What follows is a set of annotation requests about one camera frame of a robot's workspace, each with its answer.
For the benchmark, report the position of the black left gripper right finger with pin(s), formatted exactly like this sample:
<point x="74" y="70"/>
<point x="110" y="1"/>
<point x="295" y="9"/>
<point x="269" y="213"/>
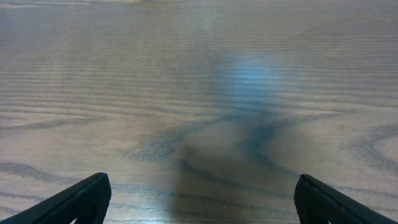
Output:
<point x="318" y="203"/>

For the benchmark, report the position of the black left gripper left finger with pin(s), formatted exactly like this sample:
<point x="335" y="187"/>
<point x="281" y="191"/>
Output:
<point x="86" y="202"/>

